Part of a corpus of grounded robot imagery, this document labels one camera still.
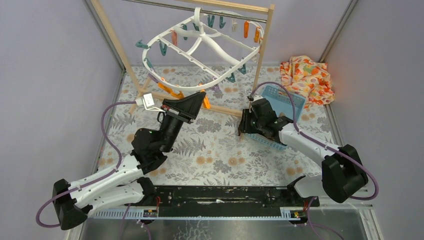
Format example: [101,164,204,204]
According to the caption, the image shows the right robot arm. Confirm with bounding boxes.
[238,96,369,206]

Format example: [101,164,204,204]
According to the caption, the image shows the purple cable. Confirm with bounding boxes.
[249,81,381,202]
[35,100,140,229]

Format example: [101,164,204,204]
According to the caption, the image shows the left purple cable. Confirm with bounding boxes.
[35,100,140,229]

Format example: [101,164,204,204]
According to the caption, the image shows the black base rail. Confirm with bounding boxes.
[135,185,320,219]

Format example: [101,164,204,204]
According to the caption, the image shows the floral orange cloth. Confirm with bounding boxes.
[279,55,335,109]

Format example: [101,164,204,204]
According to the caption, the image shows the wooden drying rack frame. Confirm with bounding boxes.
[90,0,275,99]

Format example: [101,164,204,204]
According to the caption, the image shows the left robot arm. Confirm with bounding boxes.
[52,91,206,230]

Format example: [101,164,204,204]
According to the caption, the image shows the floral patterned table mat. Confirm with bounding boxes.
[107,66,336,186]

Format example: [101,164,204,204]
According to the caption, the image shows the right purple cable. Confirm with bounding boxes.
[249,81,381,202]

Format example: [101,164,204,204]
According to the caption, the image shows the white round clip hanger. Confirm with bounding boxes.
[135,15,258,87]

